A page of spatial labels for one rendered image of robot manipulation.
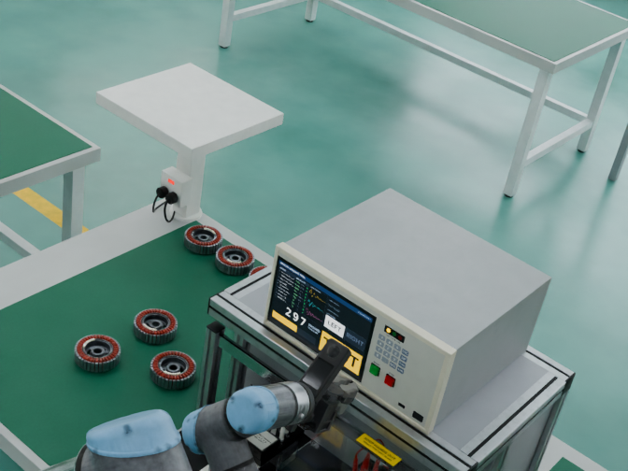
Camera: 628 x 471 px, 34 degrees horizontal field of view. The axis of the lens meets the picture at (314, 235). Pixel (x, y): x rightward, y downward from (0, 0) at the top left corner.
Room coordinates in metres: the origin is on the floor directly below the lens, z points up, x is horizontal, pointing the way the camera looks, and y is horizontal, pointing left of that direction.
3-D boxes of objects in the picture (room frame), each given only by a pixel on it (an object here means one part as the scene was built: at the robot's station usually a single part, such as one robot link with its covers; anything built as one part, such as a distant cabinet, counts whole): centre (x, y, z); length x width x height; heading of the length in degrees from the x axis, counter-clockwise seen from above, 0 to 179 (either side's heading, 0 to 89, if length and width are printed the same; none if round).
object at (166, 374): (1.93, 0.28, 0.77); 0.11 x 0.11 x 0.04
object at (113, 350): (1.94, 0.47, 0.77); 0.11 x 0.11 x 0.04
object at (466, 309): (1.78, -0.22, 1.22); 0.44 x 0.39 x 0.20; 55
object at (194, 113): (2.51, 0.39, 0.98); 0.37 x 0.35 x 0.46; 55
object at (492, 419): (1.78, -0.21, 1.09); 0.68 x 0.44 x 0.05; 55
